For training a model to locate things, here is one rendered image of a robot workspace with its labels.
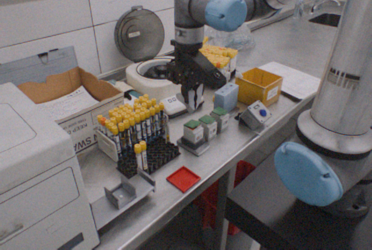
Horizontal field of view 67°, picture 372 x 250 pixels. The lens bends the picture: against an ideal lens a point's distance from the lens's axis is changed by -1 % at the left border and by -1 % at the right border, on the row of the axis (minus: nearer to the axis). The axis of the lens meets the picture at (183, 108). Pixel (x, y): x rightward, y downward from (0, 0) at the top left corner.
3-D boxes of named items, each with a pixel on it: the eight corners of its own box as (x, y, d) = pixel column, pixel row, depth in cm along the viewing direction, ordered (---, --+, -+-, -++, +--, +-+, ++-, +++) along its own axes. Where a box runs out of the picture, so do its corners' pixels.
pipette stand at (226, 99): (225, 122, 100) (228, 97, 95) (209, 115, 104) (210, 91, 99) (239, 110, 107) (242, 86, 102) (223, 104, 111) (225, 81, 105)
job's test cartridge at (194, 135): (194, 149, 86) (195, 132, 83) (182, 142, 89) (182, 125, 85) (203, 142, 88) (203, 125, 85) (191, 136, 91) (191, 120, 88)
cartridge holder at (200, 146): (198, 156, 85) (199, 147, 83) (176, 143, 90) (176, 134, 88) (209, 147, 88) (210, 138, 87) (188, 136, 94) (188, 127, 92)
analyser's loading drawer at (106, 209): (81, 246, 59) (77, 231, 56) (67, 226, 63) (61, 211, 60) (156, 191, 71) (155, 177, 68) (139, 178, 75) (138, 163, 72)
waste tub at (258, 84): (260, 111, 106) (264, 88, 101) (232, 99, 114) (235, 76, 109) (279, 99, 114) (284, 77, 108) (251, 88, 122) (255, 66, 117)
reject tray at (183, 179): (183, 193, 73) (183, 191, 73) (165, 179, 77) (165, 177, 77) (201, 179, 77) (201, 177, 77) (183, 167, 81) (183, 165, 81)
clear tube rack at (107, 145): (117, 163, 82) (114, 144, 79) (99, 147, 88) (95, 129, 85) (168, 133, 95) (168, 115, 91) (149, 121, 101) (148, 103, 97)
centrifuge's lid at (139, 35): (113, 10, 104) (104, 9, 110) (124, 74, 115) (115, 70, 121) (162, 2, 115) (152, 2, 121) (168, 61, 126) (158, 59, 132)
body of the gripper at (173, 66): (184, 74, 85) (184, 34, 78) (207, 82, 80) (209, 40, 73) (165, 82, 80) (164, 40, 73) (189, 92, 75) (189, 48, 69)
